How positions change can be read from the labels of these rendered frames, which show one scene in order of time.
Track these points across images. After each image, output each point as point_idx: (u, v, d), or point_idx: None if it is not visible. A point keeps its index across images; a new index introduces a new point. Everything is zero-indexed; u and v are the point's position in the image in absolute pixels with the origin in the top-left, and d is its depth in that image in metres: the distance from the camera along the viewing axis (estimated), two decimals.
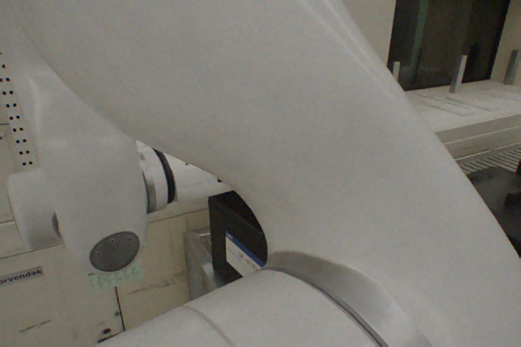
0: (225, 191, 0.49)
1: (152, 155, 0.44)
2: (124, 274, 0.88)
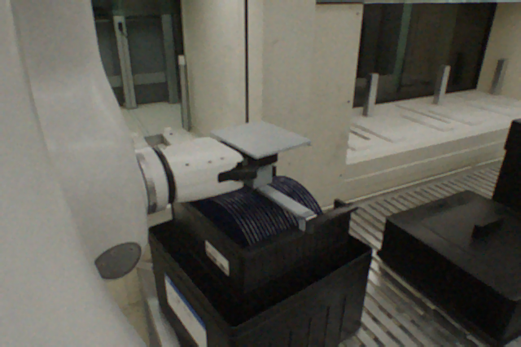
0: (225, 191, 0.49)
1: (153, 156, 0.44)
2: None
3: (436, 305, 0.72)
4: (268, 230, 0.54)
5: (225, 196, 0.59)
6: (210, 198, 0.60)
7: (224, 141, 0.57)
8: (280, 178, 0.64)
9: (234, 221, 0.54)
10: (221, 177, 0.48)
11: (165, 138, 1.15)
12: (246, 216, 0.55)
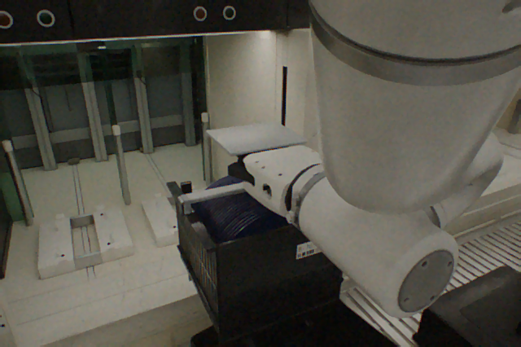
0: None
1: None
2: None
3: None
4: None
5: (255, 209, 0.55)
6: (243, 223, 0.53)
7: (241, 155, 0.52)
8: (229, 179, 0.64)
9: None
10: None
11: None
12: None
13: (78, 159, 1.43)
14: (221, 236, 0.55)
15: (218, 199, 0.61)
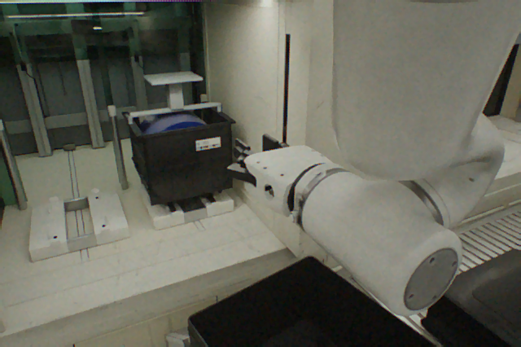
0: None
1: (340, 165, 0.42)
2: None
3: None
4: None
5: (172, 121, 0.90)
6: (164, 128, 0.88)
7: (239, 156, 0.52)
8: None
9: (196, 125, 0.91)
10: None
11: None
12: None
13: (74, 145, 1.39)
14: None
15: (153, 120, 0.96)
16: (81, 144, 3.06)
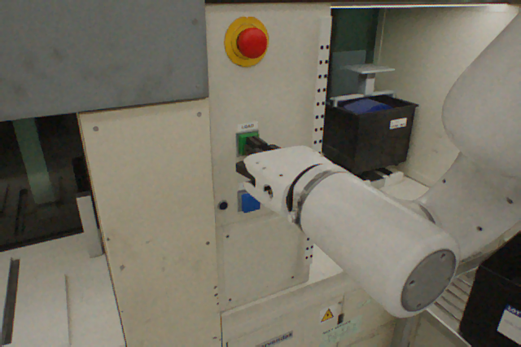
0: None
1: (339, 166, 0.42)
2: (348, 330, 0.91)
3: None
4: None
5: (368, 105, 1.08)
6: (364, 110, 1.07)
7: (251, 154, 0.53)
8: None
9: (387, 107, 1.09)
10: None
11: None
12: None
13: None
14: None
15: (343, 104, 1.14)
16: None
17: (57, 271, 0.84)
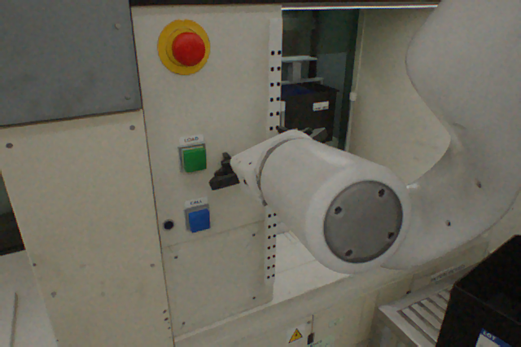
0: None
1: (298, 135, 0.40)
2: None
3: None
4: None
5: (294, 90, 1.25)
6: (290, 94, 1.23)
7: (219, 169, 0.51)
8: None
9: (311, 92, 1.25)
10: None
11: None
12: None
13: None
14: None
15: None
16: None
17: (8, 289, 0.79)
